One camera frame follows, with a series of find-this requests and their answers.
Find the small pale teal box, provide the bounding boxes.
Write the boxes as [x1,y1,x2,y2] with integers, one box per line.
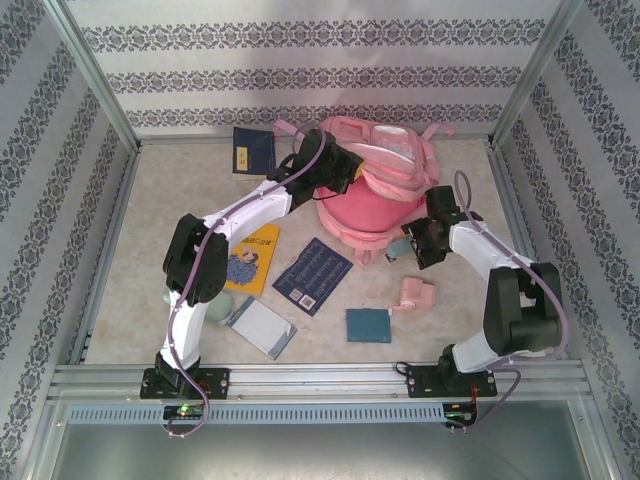
[383,238,416,264]

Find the pink backpack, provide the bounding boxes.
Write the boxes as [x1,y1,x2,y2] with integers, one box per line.
[272,115,456,266]

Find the pink pencil sharpener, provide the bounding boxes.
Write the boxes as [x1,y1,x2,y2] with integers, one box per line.
[390,276,436,315]

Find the navy book with yellow label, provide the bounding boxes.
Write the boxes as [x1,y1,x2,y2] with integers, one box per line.
[232,126,278,184]

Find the teal square notebook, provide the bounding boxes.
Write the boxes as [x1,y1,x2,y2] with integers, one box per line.
[345,307,393,344]

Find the navy book with white text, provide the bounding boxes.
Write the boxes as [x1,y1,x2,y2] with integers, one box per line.
[272,237,354,318]

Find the yellow illustrated book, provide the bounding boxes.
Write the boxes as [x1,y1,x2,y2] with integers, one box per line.
[222,223,281,297]

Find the pale green case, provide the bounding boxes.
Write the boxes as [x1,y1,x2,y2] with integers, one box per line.
[162,287,235,329]

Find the right controller board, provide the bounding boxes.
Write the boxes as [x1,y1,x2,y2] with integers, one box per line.
[444,401,479,426]

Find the controller board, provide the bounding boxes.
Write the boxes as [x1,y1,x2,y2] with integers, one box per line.
[163,403,205,420]
[444,401,479,426]

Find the grey metal sheet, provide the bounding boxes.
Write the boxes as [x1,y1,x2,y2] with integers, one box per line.
[47,422,614,480]

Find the left controller board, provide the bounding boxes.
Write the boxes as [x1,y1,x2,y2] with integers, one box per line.
[163,403,205,420]

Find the aluminium right side rail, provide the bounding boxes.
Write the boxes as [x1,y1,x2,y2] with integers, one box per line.
[484,139,571,361]

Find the aluminium rear rail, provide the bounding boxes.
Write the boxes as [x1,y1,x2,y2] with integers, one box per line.
[137,132,494,146]

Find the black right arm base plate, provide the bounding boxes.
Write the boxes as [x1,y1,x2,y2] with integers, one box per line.
[405,363,499,400]

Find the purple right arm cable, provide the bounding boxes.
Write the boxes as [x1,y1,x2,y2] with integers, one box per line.
[452,169,571,431]

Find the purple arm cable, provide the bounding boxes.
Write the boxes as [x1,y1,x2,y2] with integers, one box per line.
[159,127,329,441]
[452,169,571,431]

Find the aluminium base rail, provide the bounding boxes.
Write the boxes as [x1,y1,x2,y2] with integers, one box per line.
[47,362,586,401]

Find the aluminium right corner post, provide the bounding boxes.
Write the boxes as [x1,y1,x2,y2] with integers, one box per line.
[487,0,586,149]

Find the aluminium corner post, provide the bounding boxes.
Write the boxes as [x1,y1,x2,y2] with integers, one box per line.
[42,0,142,151]
[487,0,586,149]

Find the grey slotted cable duct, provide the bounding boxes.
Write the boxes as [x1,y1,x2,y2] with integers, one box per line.
[67,402,446,425]

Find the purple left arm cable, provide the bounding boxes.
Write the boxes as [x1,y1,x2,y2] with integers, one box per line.
[159,127,329,441]

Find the aluminium left corner post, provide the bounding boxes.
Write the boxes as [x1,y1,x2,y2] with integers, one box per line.
[42,0,142,151]

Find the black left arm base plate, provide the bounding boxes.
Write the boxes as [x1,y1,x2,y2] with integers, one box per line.
[139,366,231,401]

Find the aluminium left side rail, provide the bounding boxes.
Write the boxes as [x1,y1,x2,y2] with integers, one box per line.
[67,144,144,365]

